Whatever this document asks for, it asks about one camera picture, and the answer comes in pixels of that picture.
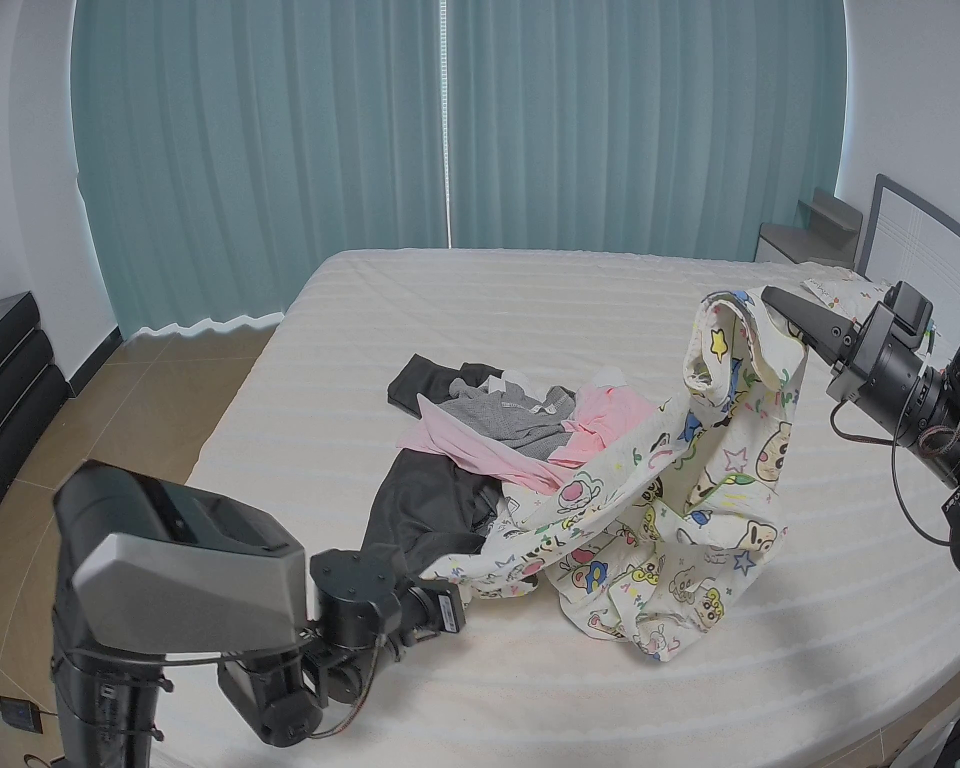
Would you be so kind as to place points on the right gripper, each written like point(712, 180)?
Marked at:
point(892, 390)

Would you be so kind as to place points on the white printed pyjama top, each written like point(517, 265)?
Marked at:
point(720, 465)

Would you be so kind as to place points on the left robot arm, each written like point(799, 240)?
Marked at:
point(187, 570)

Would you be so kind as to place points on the pile of clothes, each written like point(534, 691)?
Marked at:
point(487, 411)

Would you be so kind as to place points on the bed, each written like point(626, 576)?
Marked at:
point(465, 315)

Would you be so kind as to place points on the grey bedside table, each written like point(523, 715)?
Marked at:
point(806, 240)

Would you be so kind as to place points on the blue-green curtain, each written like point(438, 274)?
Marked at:
point(637, 127)
point(262, 165)

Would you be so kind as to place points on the black power adapter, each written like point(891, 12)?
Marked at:
point(19, 714)

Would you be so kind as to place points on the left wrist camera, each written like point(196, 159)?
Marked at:
point(448, 611)

